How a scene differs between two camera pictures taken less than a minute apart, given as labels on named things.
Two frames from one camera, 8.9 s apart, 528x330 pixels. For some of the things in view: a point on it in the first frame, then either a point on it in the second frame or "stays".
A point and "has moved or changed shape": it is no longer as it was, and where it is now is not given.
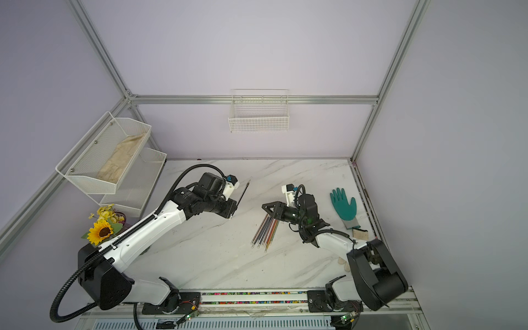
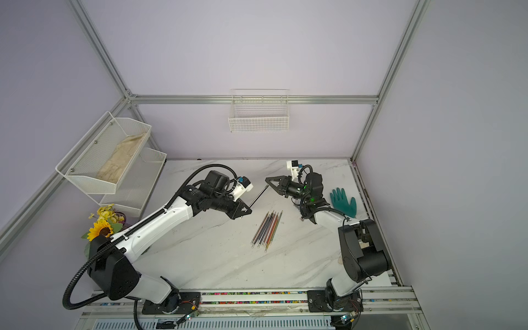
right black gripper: x=280 y=212 -> x=287 y=184
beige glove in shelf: x=117 y=163 stays
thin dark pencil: x=243 y=193 has moved or changed shape
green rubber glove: x=347 y=212 stays
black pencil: x=260 y=235 stays
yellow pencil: x=271 y=236 stays
